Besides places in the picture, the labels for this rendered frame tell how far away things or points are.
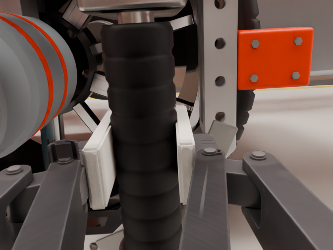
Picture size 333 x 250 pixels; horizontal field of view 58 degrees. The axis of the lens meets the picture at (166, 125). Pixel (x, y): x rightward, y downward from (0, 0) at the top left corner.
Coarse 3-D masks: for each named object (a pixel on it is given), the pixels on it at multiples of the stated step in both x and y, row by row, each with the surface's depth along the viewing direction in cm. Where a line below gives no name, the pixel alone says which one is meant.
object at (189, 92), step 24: (48, 0) 45; (72, 0) 43; (192, 0) 42; (48, 24) 48; (72, 24) 44; (192, 24) 44; (72, 48) 49; (96, 48) 45; (192, 48) 54; (96, 72) 46; (192, 72) 54; (192, 96) 49; (96, 120) 49; (192, 120) 47; (24, 144) 68; (48, 144) 50; (0, 168) 57
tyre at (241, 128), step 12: (240, 0) 41; (252, 0) 42; (240, 12) 42; (252, 12) 42; (240, 24) 42; (252, 24) 42; (240, 96) 46; (252, 96) 46; (240, 108) 46; (240, 120) 47; (240, 132) 48
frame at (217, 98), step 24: (216, 0) 38; (216, 24) 34; (216, 48) 35; (216, 72) 36; (216, 96) 37; (216, 120) 38; (96, 216) 47; (120, 216) 45; (96, 240) 43; (120, 240) 43
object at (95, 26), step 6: (66, 6) 88; (96, 18) 89; (102, 18) 89; (90, 24) 85; (96, 24) 85; (102, 24) 85; (108, 24) 85; (90, 30) 85; (96, 30) 85; (72, 36) 90; (96, 36) 86; (84, 72) 93; (90, 96) 96; (96, 96) 96; (102, 96) 96
